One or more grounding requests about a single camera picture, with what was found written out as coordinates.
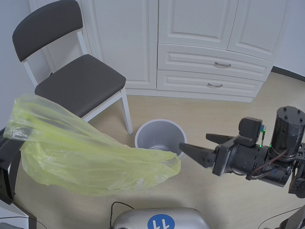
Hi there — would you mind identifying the black cable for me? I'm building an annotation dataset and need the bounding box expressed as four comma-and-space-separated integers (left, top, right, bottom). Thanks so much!
109, 201, 135, 227
257, 205, 304, 229

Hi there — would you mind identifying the white trash bin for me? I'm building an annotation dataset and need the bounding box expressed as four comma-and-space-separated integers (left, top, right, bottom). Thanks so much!
135, 119, 187, 159

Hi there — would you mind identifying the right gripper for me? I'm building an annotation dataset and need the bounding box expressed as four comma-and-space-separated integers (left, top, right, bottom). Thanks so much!
179, 133, 272, 176

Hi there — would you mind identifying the grey and white chair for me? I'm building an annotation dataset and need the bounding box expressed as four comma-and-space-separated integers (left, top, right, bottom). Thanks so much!
12, 0, 134, 135

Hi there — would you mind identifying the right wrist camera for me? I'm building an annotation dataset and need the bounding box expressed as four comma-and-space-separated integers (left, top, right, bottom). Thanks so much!
238, 117, 266, 147

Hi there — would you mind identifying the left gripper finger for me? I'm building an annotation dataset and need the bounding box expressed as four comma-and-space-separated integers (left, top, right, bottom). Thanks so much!
0, 137, 22, 205

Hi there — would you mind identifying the yellow plastic bag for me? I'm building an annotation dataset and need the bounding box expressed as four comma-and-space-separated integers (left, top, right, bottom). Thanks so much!
3, 93, 181, 196

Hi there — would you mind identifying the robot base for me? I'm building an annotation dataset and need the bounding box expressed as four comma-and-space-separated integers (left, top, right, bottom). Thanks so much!
112, 207, 211, 229

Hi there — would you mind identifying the white wardrobe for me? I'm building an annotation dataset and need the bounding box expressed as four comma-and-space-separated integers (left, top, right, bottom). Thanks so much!
27, 0, 292, 102

